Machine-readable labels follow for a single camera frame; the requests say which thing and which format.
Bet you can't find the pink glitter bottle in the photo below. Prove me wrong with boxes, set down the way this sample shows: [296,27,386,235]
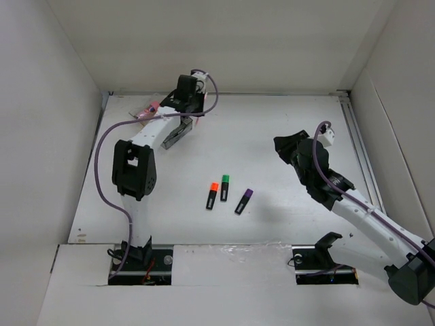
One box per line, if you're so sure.
[135,101,160,120]

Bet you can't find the green cap highlighter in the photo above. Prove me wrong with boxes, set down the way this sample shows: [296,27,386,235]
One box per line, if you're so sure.
[220,175,230,202]

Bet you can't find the orange cap highlighter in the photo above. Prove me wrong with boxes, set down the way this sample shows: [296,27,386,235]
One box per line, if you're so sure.
[205,182,220,211]

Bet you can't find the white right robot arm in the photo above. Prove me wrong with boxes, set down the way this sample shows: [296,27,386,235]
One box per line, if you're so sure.
[273,128,434,306]

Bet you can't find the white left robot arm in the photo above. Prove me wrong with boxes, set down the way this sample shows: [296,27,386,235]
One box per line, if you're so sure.
[112,71,208,270]

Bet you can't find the smoky acrylic organizer box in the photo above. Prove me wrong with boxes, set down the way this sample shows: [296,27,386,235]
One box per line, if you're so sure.
[161,117,193,150]

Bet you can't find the purple cap highlighter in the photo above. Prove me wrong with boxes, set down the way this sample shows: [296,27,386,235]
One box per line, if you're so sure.
[234,188,254,215]

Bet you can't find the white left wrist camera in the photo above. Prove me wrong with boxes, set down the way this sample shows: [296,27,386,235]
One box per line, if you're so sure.
[191,71,208,94]

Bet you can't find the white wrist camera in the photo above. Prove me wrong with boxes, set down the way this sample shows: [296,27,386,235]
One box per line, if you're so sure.
[317,126,335,148]
[191,71,208,94]

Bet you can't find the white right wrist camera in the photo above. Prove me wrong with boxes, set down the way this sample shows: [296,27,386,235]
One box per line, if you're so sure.
[317,126,335,148]

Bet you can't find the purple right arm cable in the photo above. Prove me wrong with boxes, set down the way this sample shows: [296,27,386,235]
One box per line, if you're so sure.
[313,120,435,308]

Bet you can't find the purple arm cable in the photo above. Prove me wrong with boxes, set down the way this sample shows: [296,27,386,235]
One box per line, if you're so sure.
[93,69,219,281]
[313,120,435,308]

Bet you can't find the aluminium rail right edge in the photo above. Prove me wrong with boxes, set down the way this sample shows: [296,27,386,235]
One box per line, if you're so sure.
[337,92,385,213]

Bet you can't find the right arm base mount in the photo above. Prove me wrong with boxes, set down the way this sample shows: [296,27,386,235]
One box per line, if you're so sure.
[287,232,359,285]

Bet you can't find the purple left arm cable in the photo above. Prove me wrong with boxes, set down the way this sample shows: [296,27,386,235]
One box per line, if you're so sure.
[93,69,219,281]

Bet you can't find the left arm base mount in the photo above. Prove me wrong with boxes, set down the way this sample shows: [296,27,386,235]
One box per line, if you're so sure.
[107,238,174,286]

